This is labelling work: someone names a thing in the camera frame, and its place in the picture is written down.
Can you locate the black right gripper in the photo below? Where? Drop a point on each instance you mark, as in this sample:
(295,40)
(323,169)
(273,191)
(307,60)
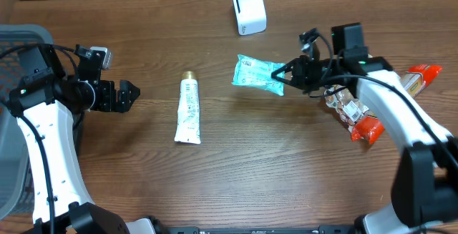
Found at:
(301,80)

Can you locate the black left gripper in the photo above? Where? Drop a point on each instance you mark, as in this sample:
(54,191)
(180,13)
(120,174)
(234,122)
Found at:
(127,101)

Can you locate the teal snack packet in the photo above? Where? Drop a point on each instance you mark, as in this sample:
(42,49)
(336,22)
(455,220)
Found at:
(255,73)

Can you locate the white tube gold cap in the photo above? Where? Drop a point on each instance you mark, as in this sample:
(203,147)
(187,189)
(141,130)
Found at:
(188,112)

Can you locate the cream brown nut bag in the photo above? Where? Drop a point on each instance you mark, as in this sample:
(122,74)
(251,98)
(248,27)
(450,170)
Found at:
(349,109)

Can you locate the orange spaghetti packet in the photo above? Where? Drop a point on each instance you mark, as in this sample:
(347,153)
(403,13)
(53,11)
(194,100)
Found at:
(416,79)

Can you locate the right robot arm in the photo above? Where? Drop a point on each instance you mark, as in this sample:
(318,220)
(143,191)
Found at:
(424,191)

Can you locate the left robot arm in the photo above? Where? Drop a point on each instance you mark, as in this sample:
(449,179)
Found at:
(49,105)

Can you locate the white barcode scanner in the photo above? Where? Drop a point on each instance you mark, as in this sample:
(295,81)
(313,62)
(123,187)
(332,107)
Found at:
(250,16)

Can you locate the grey plastic basket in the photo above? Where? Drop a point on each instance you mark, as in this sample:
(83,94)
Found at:
(17,187)

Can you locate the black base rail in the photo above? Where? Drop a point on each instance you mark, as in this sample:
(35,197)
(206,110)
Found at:
(322,229)

